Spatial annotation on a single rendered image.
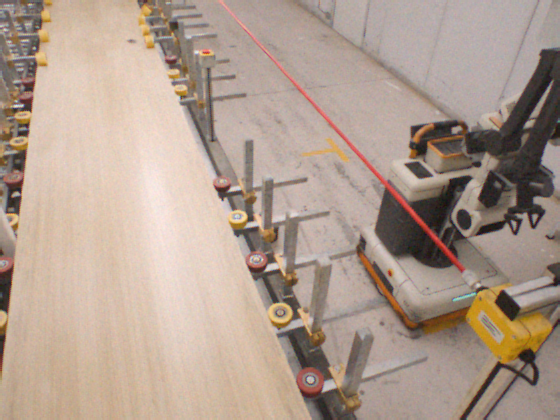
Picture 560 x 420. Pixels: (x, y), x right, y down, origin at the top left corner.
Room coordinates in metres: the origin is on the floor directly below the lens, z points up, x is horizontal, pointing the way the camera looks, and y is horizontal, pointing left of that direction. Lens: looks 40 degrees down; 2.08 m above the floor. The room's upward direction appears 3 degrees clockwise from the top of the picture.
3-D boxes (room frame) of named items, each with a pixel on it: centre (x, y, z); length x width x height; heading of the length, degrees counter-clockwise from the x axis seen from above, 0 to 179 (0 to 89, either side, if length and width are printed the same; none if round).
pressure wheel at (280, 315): (0.89, -0.03, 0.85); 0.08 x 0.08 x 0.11
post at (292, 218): (1.13, -0.05, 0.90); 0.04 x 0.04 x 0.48; 22
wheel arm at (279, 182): (1.66, 0.07, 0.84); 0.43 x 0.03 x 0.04; 112
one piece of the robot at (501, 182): (1.59, -1.03, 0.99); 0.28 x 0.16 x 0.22; 111
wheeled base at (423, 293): (1.86, -0.92, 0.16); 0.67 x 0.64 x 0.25; 21
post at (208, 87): (2.28, 0.41, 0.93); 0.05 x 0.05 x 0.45; 22
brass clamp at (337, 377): (0.68, -0.23, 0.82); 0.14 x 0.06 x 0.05; 22
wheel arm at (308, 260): (1.20, -0.12, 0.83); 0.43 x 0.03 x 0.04; 112
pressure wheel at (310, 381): (0.66, -0.12, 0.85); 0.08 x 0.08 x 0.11
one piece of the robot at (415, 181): (1.94, -0.89, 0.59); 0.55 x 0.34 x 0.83; 111
